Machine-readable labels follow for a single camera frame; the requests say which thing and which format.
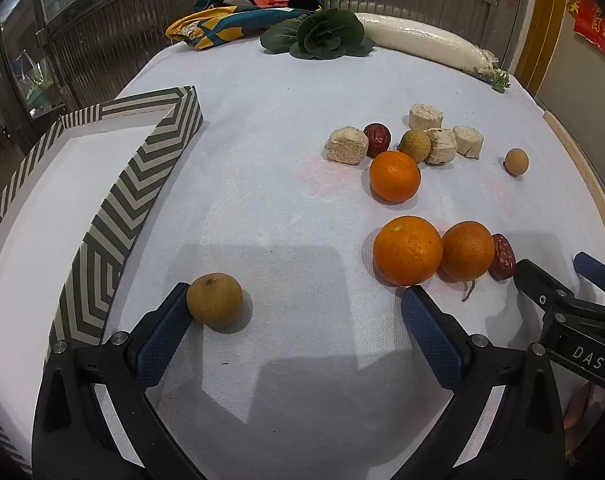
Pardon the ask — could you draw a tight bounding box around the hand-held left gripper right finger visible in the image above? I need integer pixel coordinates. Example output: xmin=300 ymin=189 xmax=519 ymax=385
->
xmin=401 ymin=285 xmax=566 ymax=480

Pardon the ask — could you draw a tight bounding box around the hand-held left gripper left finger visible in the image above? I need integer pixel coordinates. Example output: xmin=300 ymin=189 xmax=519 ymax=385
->
xmin=31 ymin=282 xmax=203 ymax=480

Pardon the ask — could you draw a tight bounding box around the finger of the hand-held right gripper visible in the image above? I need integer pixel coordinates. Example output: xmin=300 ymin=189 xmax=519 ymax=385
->
xmin=574 ymin=252 xmax=605 ymax=307
xmin=514 ymin=259 xmax=605 ymax=346

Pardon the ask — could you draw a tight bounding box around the red date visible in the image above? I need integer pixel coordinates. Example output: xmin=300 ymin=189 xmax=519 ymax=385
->
xmin=489 ymin=233 xmax=517 ymax=281
xmin=363 ymin=123 xmax=393 ymax=157

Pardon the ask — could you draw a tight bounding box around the large brown longan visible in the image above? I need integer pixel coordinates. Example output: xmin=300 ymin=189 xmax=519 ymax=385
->
xmin=186 ymin=273 xmax=244 ymax=333

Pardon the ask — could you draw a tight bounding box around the orange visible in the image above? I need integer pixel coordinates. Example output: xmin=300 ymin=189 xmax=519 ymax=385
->
xmin=373 ymin=215 xmax=443 ymax=287
xmin=441 ymin=220 xmax=496 ymax=282
xmin=369 ymin=150 xmax=422 ymax=204

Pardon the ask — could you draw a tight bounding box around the striped cardboard box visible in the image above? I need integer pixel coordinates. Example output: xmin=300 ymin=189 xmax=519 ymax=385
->
xmin=0 ymin=86 xmax=204 ymax=476

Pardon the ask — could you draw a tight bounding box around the beige yam piece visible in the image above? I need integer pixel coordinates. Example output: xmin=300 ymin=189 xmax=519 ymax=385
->
xmin=423 ymin=127 xmax=457 ymax=166
xmin=325 ymin=127 xmax=370 ymax=164
xmin=409 ymin=103 xmax=444 ymax=131
xmin=453 ymin=126 xmax=484 ymax=159

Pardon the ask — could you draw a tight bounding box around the person's right hand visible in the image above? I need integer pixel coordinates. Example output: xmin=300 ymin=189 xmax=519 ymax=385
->
xmin=563 ymin=382 xmax=605 ymax=463

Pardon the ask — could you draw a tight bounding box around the white daikon radish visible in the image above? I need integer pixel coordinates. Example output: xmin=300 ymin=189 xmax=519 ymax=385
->
xmin=355 ymin=12 xmax=511 ymax=93

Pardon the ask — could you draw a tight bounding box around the green leafy vegetable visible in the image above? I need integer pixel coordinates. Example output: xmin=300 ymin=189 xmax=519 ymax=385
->
xmin=260 ymin=8 xmax=378 ymax=61

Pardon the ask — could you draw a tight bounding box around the colourful patterned cloth bag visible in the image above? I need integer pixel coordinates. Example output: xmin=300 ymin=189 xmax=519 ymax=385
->
xmin=165 ymin=0 xmax=323 ymax=51

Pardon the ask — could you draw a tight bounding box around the red wall poster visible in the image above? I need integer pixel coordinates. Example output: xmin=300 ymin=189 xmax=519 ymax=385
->
xmin=565 ymin=0 xmax=605 ymax=56

